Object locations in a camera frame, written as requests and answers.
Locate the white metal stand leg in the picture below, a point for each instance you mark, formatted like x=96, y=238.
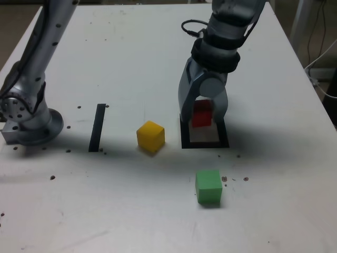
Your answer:
x=298, y=21

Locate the black tape square outline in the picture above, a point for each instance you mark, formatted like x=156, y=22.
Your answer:
x=205, y=145

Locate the red cube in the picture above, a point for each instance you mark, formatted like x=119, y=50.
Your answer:
x=201, y=120

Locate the yellow cube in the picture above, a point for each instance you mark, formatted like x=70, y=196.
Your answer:
x=150, y=137

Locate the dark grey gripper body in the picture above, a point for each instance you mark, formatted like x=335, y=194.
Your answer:
x=208, y=73

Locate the green cube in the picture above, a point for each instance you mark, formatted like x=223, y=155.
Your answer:
x=209, y=187

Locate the black tape strip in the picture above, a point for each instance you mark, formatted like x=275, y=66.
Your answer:
x=96, y=129

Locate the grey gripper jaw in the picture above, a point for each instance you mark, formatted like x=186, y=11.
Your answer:
x=187, y=97
x=214, y=88

